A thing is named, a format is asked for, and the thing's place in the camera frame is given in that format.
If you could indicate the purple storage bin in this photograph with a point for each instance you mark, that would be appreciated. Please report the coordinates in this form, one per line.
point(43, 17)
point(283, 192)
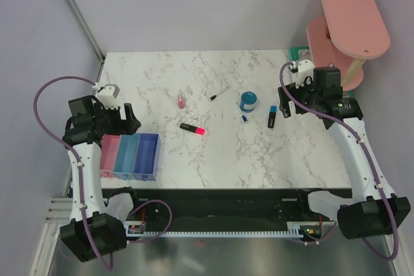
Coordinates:
point(147, 157)

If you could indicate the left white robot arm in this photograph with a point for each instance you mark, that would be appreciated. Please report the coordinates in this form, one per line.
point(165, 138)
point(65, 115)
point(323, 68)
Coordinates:
point(96, 226)

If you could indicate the blue cap black highlighter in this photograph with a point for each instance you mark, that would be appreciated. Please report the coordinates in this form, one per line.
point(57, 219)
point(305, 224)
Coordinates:
point(272, 117)

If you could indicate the light blue storage bin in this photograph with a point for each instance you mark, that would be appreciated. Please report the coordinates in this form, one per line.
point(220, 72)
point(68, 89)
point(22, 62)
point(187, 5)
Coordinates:
point(126, 157)

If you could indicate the pink two-tier wooden shelf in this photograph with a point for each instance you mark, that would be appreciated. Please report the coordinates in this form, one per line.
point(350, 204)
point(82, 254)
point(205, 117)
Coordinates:
point(349, 33)

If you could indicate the pink eraser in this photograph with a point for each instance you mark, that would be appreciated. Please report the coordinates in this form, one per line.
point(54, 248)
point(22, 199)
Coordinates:
point(181, 102)

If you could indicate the black tip whiteboard marker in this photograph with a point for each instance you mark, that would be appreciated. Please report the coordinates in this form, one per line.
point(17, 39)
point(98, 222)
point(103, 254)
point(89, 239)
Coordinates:
point(213, 97)

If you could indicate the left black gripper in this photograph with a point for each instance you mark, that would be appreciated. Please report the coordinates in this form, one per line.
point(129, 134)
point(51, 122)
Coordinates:
point(123, 127)

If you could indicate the blue round jar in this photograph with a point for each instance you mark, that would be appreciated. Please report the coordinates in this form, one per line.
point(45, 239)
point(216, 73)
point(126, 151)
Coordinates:
point(248, 101)

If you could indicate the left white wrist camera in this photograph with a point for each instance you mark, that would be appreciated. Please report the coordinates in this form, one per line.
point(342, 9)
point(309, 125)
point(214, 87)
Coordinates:
point(107, 94)

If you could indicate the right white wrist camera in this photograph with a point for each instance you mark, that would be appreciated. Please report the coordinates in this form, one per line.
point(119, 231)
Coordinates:
point(303, 69)

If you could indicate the pink cap black highlighter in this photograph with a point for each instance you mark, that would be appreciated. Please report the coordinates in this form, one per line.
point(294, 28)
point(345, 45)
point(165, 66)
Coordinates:
point(192, 129)

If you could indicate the green book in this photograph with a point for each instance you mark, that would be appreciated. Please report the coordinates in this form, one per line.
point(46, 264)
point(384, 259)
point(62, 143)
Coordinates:
point(298, 53)

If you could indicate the white slotted cable duct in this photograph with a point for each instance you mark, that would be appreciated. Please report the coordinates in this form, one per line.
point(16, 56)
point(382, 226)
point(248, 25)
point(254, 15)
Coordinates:
point(295, 230)

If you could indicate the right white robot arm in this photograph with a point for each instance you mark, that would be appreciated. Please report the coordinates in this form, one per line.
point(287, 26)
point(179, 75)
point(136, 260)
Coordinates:
point(374, 208)

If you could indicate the blue cap whiteboard marker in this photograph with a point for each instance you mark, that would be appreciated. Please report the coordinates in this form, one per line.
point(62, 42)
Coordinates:
point(245, 120)

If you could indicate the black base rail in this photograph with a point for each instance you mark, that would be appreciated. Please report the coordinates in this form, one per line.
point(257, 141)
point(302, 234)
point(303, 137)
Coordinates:
point(213, 210)

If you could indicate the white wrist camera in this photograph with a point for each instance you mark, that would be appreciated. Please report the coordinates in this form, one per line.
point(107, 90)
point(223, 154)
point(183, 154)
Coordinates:
point(107, 94)
point(303, 69)

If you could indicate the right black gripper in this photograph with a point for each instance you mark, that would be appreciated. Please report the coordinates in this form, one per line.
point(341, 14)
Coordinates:
point(284, 105)

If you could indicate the pink storage bin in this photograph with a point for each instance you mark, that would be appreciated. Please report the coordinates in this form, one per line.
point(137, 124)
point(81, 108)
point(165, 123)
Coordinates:
point(109, 148)

